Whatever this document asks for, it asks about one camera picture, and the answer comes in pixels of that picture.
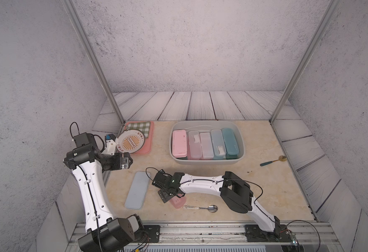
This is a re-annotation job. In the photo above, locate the pink plastic tray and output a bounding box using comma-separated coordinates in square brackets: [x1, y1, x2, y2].
[123, 122, 154, 154]

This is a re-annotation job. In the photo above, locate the grey plastic storage box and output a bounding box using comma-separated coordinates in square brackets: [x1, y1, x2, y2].
[169, 120, 245, 165]

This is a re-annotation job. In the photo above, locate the teal pencil case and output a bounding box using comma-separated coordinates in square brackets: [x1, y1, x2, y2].
[222, 128, 240, 159]

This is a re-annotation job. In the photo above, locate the clear pencil case with label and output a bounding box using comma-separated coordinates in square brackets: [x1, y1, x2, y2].
[188, 131, 202, 160]

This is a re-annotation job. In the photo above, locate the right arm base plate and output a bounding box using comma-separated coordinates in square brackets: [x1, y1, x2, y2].
[245, 225, 293, 243]

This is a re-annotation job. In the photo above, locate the translucent pink pencil case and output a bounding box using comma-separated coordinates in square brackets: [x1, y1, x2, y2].
[200, 132, 214, 160]

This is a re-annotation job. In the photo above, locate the light pink ridged pencil case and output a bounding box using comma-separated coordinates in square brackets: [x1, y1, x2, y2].
[171, 130, 188, 159]

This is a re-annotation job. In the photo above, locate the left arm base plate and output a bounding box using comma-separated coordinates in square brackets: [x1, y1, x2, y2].
[134, 225, 161, 244]

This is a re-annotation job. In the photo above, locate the light blue pencil case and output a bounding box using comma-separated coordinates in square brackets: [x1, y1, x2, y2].
[124, 171, 150, 210]

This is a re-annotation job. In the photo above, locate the aluminium front rail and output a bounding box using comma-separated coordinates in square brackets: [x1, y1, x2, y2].
[65, 222, 345, 252]

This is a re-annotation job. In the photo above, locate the left aluminium frame post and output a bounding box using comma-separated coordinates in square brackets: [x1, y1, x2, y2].
[61, 0, 125, 125]

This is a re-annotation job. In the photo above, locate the right aluminium frame post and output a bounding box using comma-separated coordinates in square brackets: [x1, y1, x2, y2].
[269, 0, 341, 126]

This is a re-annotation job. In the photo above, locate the aluminium frame post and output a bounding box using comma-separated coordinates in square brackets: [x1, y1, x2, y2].
[269, 0, 341, 126]
[61, 0, 125, 125]

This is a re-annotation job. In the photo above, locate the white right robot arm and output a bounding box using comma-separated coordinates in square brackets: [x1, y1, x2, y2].
[152, 170, 281, 238]

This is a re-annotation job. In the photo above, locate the metal spoon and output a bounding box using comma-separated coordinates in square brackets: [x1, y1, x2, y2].
[183, 205, 218, 213]

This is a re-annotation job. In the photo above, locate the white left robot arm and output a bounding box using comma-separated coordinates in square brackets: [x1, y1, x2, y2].
[63, 132, 145, 252]

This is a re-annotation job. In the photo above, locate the green checkered cloth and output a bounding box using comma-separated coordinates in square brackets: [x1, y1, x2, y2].
[125, 121, 151, 138]

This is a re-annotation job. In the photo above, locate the round patterned ceramic plate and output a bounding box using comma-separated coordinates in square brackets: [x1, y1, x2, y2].
[115, 129, 145, 154]

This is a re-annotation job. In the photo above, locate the rose pink pencil case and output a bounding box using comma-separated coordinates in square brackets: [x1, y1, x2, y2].
[169, 196, 187, 209]

